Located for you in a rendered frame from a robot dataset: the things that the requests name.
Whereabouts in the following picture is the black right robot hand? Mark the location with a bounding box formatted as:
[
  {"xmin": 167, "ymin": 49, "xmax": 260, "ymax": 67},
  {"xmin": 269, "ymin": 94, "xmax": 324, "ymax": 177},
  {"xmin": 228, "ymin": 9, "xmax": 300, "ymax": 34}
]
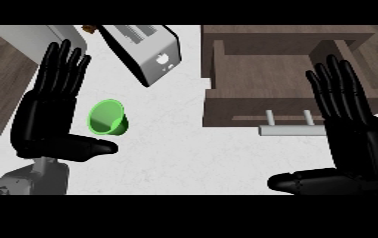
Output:
[{"xmin": 266, "ymin": 54, "xmax": 378, "ymax": 196}]

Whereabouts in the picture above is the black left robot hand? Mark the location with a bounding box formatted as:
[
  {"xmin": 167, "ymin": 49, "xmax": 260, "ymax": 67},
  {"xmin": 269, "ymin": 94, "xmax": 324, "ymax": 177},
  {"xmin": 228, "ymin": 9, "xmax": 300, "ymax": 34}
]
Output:
[{"xmin": 11, "ymin": 39, "xmax": 120, "ymax": 163}]

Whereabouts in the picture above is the green plastic cup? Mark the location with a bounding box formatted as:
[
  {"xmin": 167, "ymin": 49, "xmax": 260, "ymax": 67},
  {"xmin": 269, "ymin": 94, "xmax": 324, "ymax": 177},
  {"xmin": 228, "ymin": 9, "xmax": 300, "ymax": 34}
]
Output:
[{"xmin": 86, "ymin": 98, "xmax": 131, "ymax": 136}]

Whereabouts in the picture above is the brown wooden open drawer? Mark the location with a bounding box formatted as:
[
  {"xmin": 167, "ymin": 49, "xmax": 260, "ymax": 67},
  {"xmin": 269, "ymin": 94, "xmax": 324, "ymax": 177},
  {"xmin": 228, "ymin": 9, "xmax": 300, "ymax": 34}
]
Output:
[{"xmin": 201, "ymin": 39, "xmax": 378, "ymax": 128}]

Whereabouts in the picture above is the pale grey appliance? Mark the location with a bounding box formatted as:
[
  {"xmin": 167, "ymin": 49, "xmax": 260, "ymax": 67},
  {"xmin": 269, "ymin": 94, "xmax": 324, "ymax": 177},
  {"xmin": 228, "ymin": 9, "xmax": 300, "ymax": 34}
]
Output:
[{"xmin": 0, "ymin": 25, "xmax": 91, "ymax": 66}]

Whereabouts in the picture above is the silver toaster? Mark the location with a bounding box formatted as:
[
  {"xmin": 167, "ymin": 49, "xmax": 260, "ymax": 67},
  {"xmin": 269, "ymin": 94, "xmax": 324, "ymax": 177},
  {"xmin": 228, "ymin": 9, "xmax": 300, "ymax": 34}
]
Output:
[{"xmin": 97, "ymin": 25, "xmax": 184, "ymax": 89}]

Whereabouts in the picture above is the brown wooden cabinet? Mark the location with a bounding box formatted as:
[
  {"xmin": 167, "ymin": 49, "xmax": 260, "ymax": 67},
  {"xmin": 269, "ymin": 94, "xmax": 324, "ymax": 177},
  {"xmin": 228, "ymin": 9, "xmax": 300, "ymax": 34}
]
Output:
[{"xmin": 201, "ymin": 25, "xmax": 378, "ymax": 80}]

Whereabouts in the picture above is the grey metal drawer handle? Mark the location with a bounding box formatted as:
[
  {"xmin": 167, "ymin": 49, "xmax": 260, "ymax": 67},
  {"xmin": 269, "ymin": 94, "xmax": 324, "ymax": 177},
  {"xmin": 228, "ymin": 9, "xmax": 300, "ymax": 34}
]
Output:
[{"xmin": 259, "ymin": 109, "xmax": 328, "ymax": 137}]

